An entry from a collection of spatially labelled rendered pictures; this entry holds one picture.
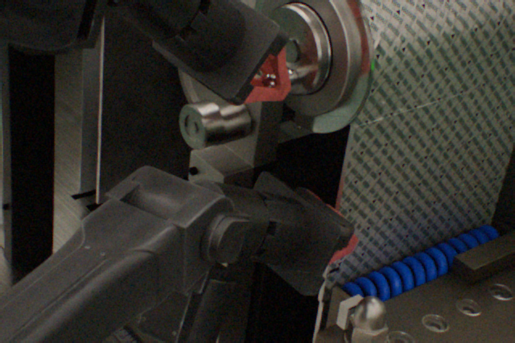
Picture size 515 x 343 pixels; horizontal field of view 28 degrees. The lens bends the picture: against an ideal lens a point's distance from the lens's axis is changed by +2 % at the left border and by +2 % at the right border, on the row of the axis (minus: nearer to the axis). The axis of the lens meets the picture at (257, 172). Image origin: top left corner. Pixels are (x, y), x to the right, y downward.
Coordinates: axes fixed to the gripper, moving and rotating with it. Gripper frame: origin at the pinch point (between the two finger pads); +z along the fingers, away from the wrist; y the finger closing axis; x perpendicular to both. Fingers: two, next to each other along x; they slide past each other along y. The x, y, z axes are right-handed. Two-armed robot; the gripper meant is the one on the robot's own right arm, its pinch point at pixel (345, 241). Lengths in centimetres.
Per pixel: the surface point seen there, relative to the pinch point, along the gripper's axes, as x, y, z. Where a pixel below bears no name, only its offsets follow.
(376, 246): 0.2, 0.3, 4.4
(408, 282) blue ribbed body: -1.3, 3.6, 6.9
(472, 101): 15.9, 0.2, 6.6
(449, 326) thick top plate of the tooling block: -2.1, 9.5, 6.3
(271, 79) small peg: 10.9, -5.1, -13.5
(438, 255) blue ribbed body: 1.5, 2.7, 11.1
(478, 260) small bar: 3.0, 5.6, 12.5
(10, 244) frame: -21.1, -33.3, -6.9
